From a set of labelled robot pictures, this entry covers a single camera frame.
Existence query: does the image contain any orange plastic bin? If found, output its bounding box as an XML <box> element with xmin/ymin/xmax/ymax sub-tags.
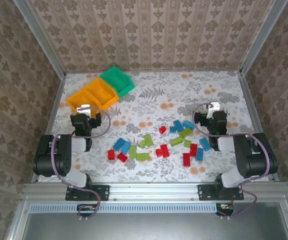
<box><xmin>83</xmin><ymin>77</ymin><xmax>120</xmax><ymax>111</ymax></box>
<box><xmin>65</xmin><ymin>88</ymin><xmax>97</xmax><ymax>112</ymax></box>

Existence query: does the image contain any green plastic bin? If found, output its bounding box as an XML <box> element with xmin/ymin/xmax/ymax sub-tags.
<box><xmin>99</xmin><ymin>66</ymin><xmax>136</xmax><ymax>99</ymax></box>

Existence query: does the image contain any wide aluminium mounting beam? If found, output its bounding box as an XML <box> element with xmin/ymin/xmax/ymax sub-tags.
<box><xmin>21</xmin><ymin>182</ymin><xmax>288</xmax><ymax>201</ymax></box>

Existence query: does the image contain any grey metal sheet panel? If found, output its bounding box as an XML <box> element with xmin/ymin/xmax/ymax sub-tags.
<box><xmin>21</xmin><ymin>202</ymin><xmax>288</xmax><ymax>240</ymax></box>

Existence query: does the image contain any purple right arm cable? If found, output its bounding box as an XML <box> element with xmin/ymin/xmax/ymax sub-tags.
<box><xmin>192</xmin><ymin>102</ymin><xmax>272</xmax><ymax>220</ymax></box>

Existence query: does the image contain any aluminium side rail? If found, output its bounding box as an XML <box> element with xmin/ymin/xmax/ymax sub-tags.
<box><xmin>30</xmin><ymin>73</ymin><xmax>67</xmax><ymax>183</ymax></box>
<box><xmin>237</xmin><ymin>71</ymin><xmax>281</xmax><ymax>182</ymax></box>

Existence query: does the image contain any thin aluminium back rail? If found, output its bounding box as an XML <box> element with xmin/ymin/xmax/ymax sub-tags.
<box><xmin>63</xmin><ymin>68</ymin><xmax>242</xmax><ymax>75</ymax></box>

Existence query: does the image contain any black cable port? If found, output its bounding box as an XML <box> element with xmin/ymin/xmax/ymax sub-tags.
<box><xmin>76</xmin><ymin>203</ymin><xmax>98</xmax><ymax>217</ymax></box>
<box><xmin>215</xmin><ymin>202</ymin><xmax>235</xmax><ymax>216</ymax></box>

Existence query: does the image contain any aluminium frame post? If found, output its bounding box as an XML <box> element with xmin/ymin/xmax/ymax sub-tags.
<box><xmin>12</xmin><ymin>0</ymin><xmax>67</xmax><ymax>78</ymax></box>
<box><xmin>239</xmin><ymin>0</ymin><xmax>288</xmax><ymax>76</ymax></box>

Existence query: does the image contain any slotted grey cable duct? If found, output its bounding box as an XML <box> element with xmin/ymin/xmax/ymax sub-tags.
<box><xmin>28</xmin><ymin>202</ymin><xmax>219</xmax><ymax>214</ymax></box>

